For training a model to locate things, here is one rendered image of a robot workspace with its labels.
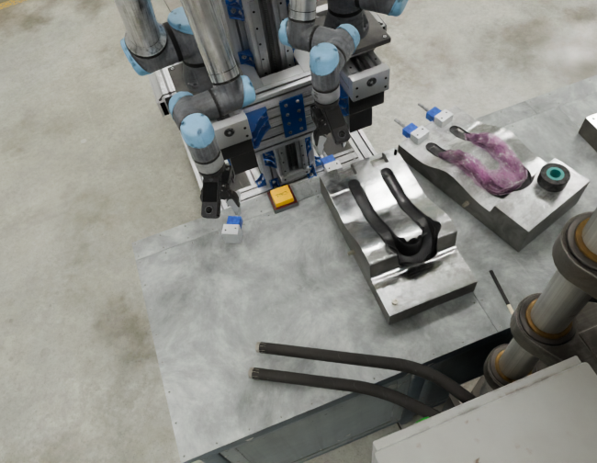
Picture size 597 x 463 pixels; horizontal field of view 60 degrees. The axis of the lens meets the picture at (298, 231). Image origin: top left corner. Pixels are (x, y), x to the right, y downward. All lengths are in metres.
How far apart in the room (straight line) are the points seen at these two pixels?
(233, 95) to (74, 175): 1.95
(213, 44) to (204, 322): 0.75
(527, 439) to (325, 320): 0.85
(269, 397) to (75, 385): 1.30
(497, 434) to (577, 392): 0.12
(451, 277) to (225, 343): 0.65
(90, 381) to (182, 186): 1.08
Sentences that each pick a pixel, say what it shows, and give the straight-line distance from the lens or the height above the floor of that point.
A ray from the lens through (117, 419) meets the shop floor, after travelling 2.43.
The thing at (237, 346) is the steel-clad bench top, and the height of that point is 0.80.
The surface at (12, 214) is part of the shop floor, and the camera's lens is 3.23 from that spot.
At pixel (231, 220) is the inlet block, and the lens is 1.64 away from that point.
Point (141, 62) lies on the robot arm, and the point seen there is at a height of 1.21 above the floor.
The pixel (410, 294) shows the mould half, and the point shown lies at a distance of 1.45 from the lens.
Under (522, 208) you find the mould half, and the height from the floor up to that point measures 0.91.
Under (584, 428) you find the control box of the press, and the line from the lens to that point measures 0.75.
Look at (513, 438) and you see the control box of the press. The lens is 0.72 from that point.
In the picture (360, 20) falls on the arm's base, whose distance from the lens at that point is 1.82.
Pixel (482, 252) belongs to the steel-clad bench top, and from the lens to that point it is 1.61.
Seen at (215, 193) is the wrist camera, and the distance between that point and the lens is 1.40.
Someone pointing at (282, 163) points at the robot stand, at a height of 0.45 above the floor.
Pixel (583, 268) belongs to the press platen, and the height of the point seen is 1.54.
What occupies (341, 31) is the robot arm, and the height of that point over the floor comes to 1.26.
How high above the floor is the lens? 2.16
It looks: 57 degrees down
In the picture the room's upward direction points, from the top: 11 degrees counter-clockwise
